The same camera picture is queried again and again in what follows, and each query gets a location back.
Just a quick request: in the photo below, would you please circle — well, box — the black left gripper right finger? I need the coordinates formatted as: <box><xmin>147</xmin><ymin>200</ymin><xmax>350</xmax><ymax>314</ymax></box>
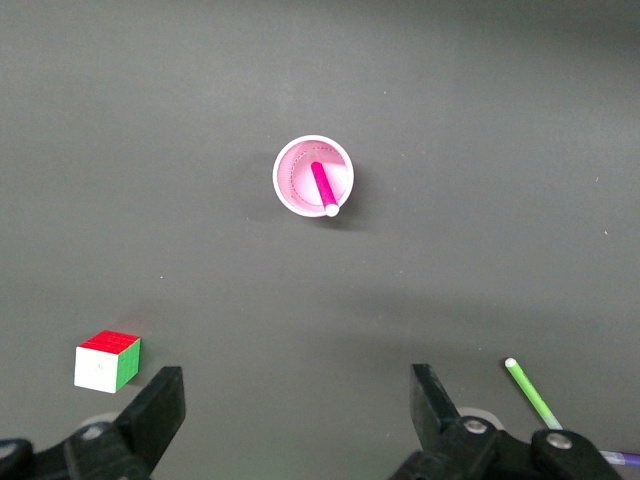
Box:
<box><xmin>387</xmin><ymin>363</ymin><xmax>626</xmax><ymax>480</ymax></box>

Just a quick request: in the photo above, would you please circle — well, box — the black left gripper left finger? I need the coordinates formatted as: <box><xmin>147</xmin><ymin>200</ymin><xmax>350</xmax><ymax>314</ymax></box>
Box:
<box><xmin>0</xmin><ymin>366</ymin><xmax>187</xmax><ymax>480</ymax></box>

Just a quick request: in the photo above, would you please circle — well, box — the pink marker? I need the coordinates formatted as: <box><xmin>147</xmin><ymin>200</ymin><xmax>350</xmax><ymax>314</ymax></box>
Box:
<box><xmin>310</xmin><ymin>160</ymin><xmax>341</xmax><ymax>219</ymax></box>

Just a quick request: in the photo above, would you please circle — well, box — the Rubik's cube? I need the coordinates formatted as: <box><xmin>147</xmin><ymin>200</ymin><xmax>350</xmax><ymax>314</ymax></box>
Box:
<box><xmin>73</xmin><ymin>329</ymin><xmax>143</xmax><ymax>395</ymax></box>

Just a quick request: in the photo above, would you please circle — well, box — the green marker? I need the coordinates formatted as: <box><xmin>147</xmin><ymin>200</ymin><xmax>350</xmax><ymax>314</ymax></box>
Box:
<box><xmin>503</xmin><ymin>357</ymin><xmax>565</xmax><ymax>431</ymax></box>

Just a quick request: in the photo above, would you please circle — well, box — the purple marker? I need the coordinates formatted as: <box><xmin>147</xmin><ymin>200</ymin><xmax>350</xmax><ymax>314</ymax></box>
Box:
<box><xmin>597</xmin><ymin>449</ymin><xmax>640</xmax><ymax>467</ymax></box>

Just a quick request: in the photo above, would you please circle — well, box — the pink plastic cup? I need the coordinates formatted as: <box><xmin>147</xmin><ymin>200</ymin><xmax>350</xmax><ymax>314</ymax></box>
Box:
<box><xmin>272</xmin><ymin>134</ymin><xmax>356</xmax><ymax>219</ymax></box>

